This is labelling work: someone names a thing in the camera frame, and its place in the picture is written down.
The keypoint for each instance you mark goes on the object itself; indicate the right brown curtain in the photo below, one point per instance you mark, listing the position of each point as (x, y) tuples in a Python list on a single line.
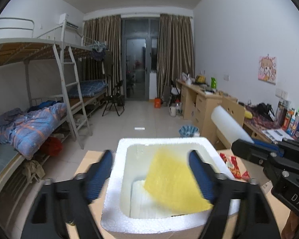
[(175, 50)]

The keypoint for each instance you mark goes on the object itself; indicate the white metal bunk bed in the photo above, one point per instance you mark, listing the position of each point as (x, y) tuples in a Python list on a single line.
[(50, 63)]

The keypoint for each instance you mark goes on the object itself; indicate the blue checked far mattress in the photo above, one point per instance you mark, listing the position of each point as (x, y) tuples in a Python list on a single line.
[(88, 88)]

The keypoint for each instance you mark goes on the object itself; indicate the yellow foam fruit net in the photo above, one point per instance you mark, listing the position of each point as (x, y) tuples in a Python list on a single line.
[(171, 183)]

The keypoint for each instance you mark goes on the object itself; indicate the orange bucket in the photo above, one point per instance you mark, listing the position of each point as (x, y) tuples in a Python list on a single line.
[(157, 103)]

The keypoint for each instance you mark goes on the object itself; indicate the green bottle on desk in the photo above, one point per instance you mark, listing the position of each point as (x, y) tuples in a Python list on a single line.
[(213, 83)]

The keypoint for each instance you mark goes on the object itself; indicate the light wooden desk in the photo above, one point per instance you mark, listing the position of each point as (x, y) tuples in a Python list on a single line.
[(198, 106)]

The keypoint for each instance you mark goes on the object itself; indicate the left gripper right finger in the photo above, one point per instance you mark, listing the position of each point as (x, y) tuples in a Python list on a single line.
[(207, 179)]

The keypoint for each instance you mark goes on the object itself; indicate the white air conditioner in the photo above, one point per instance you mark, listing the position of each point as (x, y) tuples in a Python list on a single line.
[(63, 18)]

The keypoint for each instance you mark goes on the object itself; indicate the orange red snack bag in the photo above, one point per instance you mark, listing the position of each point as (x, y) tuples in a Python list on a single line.
[(231, 163)]

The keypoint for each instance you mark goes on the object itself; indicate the white kettle jug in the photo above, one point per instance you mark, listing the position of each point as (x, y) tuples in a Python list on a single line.
[(173, 110)]

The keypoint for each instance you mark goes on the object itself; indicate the blue trash bin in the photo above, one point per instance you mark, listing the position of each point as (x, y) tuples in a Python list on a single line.
[(188, 131)]

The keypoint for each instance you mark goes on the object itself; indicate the brown curtain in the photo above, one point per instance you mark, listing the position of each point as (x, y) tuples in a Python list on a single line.
[(103, 36), (175, 50)]

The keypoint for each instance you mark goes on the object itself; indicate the cartoon girl wall poster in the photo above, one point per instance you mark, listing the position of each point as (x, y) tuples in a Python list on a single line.
[(267, 70)]

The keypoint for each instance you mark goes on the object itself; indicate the person's right hand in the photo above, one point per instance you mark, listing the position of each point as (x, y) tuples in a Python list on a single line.
[(291, 226)]

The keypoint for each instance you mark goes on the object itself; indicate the black headphones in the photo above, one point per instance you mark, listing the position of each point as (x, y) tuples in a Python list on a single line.
[(266, 111)]

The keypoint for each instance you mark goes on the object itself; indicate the glass balcony door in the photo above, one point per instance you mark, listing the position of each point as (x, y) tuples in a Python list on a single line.
[(139, 57)]

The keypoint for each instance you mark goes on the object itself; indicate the black folding chair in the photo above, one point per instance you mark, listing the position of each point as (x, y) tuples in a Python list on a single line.
[(115, 99)]

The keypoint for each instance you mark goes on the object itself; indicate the white foam strip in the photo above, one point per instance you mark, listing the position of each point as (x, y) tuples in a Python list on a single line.
[(228, 126)]

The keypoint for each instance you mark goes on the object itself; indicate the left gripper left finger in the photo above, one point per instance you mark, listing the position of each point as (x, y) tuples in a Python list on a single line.
[(96, 176)]

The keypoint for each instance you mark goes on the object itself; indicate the printed paper sheet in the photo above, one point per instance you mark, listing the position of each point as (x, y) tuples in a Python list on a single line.
[(276, 134)]

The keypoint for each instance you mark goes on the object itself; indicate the blue plaid quilt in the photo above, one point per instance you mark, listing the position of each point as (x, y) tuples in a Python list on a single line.
[(27, 131)]

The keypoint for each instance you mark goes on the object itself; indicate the red tissue pack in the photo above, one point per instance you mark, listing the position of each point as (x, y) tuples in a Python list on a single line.
[(245, 176)]

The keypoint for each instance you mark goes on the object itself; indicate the white styrofoam box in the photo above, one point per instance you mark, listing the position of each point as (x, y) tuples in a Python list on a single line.
[(131, 163)]

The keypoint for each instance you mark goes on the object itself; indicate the left brown curtain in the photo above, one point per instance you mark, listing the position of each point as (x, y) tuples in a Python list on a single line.
[(103, 36)]

